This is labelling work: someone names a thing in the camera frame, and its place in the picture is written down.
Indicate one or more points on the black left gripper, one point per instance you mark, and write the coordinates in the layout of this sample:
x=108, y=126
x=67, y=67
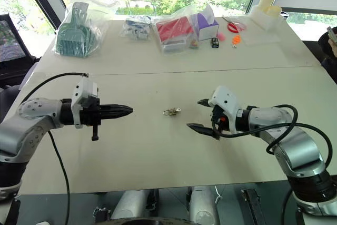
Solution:
x=89, y=118

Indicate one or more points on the black mesh office chair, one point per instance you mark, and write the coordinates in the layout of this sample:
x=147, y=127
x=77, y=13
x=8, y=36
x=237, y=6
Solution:
x=11, y=43

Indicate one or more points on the seated person with phone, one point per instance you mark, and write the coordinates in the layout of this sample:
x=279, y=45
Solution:
x=329, y=51

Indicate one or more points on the silver rounded robot leg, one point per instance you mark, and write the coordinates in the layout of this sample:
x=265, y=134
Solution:
x=129, y=205
x=202, y=206

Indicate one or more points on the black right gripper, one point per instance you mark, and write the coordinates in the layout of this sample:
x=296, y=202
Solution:
x=218, y=119

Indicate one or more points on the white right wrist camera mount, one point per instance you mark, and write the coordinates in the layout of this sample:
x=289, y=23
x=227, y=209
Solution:
x=225, y=98

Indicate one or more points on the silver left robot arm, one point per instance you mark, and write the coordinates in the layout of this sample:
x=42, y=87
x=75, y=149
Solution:
x=26, y=127

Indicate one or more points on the red box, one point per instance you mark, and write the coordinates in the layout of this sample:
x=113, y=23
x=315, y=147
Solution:
x=173, y=30

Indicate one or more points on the small colourful toy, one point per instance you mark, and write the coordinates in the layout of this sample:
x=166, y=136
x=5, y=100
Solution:
x=194, y=44

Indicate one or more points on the purple and white box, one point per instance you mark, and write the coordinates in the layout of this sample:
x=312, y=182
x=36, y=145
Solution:
x=208, y=26

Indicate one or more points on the orange small object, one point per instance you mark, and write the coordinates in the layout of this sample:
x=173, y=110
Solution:
x=236, y=39

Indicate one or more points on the large clear plastic bag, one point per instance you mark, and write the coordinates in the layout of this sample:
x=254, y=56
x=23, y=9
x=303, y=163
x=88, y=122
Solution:
x=171, y=14

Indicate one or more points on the dark rounded robot torso rim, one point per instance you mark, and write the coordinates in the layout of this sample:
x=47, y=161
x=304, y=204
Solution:
x=142, y=221

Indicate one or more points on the black bracket under table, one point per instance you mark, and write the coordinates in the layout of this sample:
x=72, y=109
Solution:
x=251, y=206

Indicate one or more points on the white holder with cream cylinders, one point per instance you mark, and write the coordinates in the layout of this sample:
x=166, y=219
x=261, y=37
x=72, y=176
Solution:
x=266, y=14

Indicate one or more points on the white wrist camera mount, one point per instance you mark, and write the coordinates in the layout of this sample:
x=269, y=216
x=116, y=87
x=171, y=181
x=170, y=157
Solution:
x=81, y=88
x=225, y=98

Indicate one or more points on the pink small object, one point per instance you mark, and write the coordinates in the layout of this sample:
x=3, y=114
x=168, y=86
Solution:
x=222, y=36

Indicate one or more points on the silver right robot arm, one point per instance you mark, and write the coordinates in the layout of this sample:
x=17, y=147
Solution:
x=300, y=146

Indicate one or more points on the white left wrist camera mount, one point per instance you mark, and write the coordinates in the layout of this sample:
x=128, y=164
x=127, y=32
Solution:
x=81, y=88

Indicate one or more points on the green scoops in plastic bag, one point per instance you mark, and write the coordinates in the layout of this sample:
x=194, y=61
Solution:
x=75, y=35

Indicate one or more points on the bag of white blue parts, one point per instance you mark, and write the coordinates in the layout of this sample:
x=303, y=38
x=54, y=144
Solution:
x=135, y=28

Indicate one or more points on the small black box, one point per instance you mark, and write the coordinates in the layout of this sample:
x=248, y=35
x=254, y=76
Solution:
x=214, y=42

